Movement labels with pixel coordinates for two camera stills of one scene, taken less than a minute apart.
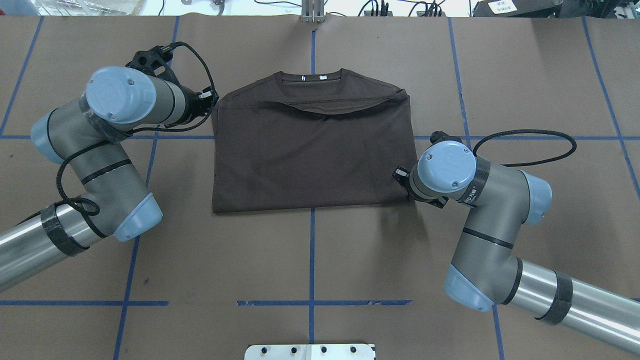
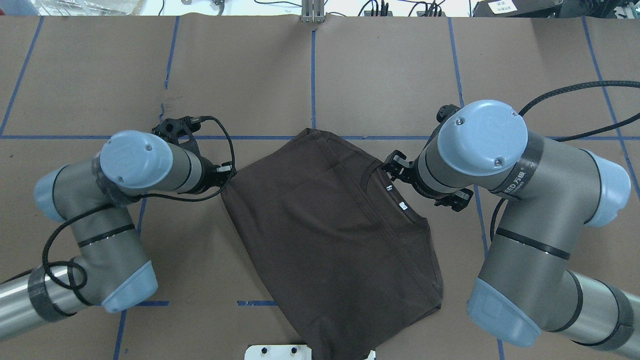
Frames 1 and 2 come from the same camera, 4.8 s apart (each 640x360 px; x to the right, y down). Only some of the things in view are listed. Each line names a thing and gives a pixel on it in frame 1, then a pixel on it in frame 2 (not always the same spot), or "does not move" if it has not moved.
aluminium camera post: x=312 y=11 does not move
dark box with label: x=516 y=8 does not move
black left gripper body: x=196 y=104 to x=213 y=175
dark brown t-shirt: x=310 y=138 to x=351 y=259
